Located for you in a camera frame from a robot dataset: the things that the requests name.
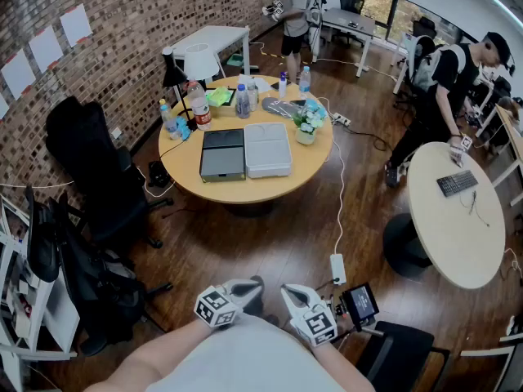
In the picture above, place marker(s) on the green cloth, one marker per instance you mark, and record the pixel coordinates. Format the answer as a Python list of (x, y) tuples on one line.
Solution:
[(218, 95)]

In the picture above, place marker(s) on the grey top desk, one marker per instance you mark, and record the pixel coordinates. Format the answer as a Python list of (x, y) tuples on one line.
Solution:
[(347, 19)]

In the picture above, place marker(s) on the black chair with backpack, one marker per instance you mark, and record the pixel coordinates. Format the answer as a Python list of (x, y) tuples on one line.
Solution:
[(94, 288)]

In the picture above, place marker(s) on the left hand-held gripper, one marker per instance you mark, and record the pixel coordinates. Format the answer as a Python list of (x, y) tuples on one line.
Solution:
[(215, 306)]

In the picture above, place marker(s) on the white wall socket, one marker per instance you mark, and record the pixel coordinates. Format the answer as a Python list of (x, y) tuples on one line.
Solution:
[(117, 133)]

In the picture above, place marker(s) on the black desk lamp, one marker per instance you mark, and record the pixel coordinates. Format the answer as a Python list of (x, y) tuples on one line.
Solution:
[(173, 72)]

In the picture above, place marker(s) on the blue cloth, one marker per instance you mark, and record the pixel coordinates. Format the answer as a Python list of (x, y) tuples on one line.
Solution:
[(186, 127)]

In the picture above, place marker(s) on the window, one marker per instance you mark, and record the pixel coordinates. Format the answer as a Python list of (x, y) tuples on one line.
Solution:
[(404, 14)]

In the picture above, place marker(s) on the black padded chair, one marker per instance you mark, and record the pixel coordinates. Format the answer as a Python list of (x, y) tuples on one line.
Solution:
[(402, 353)]

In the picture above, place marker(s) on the black floor device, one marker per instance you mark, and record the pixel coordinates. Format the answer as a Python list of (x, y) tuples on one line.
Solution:
[(158, 175)]

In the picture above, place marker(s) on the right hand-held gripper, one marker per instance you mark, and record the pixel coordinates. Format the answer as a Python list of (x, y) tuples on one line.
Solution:
[(320, 327)]

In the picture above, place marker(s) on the person's left forearm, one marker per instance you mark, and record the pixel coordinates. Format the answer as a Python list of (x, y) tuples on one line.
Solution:
[(155, 359)]

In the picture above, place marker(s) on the dark grey box drawer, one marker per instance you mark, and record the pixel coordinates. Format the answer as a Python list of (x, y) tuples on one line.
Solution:
[(222, 177)]

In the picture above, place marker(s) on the round white table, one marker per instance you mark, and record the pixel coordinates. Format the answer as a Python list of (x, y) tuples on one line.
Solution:
[(457, 235)]

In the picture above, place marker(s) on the large red label water bottle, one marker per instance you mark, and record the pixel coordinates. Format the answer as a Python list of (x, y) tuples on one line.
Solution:
[(200, 108)]

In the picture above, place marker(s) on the person's grey shirt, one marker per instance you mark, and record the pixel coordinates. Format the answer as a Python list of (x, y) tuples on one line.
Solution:
[(249, 357)]

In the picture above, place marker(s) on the white plastic box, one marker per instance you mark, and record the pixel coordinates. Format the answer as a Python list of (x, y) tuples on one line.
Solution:
[(267, 147)]

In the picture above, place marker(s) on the dark grey box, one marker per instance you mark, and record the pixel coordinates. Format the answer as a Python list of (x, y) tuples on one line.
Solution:
[(222, 153)]

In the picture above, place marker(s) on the black keyboard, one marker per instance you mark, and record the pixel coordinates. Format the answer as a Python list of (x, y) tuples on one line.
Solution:
[(457, 183)]

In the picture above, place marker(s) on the white power strip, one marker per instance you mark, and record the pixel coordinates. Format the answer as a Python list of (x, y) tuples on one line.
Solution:
[(342, 119)]

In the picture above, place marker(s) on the small monitor on stand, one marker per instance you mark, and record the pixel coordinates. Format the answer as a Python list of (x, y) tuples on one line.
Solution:
[(359, 304)]

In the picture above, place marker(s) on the person's right forearm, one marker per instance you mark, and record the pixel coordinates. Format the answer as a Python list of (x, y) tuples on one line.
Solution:
[(339, 368)]

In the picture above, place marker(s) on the small blue label water bottle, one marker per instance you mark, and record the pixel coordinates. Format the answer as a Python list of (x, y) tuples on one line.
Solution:
[(171, 125)]

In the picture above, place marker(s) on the grey slippers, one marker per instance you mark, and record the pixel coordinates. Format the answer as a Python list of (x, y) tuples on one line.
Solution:
[(278, 108)]

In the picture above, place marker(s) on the black phone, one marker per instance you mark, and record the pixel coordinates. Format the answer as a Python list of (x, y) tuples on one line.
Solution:
[(298, 102), (281, 85)]

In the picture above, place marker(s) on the black office chair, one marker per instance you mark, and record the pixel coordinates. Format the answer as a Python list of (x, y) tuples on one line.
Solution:
[(94, 157)]

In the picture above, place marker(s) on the white shelf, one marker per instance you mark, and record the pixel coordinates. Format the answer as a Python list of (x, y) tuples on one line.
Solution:
[(57, 321)]

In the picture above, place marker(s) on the ceiling light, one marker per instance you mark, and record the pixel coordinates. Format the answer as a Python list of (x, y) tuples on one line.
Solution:
[(506, 8)]

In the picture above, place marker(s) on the white rectangular desk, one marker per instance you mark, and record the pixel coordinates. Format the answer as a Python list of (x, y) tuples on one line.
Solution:
[(216, 37)]

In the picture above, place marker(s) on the white shade lamp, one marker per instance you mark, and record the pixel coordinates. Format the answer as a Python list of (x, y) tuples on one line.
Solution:
[(200, 61)]

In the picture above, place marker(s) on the wooden box with black tray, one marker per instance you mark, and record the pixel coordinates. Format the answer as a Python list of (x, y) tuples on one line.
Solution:
[(224, 109)]

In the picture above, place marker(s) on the white flowers in pot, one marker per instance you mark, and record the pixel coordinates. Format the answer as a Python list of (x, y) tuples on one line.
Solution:
[(306, 125)]

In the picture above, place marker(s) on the long wooden desk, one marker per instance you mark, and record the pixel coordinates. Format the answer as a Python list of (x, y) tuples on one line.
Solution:
[(512, 137)]

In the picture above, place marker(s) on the white frame furniture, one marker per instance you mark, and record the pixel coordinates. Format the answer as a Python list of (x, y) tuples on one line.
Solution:
[(500, 357)]

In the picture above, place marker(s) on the black mesh chair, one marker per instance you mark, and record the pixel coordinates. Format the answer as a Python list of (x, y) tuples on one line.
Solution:
[(351, 1), (425, 28)]

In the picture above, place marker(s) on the clear plastic bottle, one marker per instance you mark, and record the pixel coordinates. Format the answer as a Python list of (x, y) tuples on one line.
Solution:
[(253, 96)]

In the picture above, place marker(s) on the white wall paper sheet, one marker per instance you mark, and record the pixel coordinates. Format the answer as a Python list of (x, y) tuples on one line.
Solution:
[(76, 25), (18, 75), (3, 106), (46, 49)]

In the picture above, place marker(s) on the tall blue cap water bottle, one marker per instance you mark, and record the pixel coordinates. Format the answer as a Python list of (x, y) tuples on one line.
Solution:
[(305, 82)]

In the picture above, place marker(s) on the white spray bottle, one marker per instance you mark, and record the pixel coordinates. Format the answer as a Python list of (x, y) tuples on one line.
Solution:
[(282, 86)]

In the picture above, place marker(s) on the white power adapter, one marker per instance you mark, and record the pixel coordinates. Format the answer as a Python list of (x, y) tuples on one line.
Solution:
[(338, 268)]

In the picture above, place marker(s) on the blue cap purple bottle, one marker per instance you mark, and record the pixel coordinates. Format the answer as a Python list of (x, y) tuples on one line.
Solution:
[(242, 102)]

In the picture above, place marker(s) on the green floor item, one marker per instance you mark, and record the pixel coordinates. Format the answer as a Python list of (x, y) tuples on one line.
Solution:
[(235, 59)]

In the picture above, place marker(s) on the round wooden table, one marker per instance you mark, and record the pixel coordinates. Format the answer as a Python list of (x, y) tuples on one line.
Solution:
[(245, 188)]

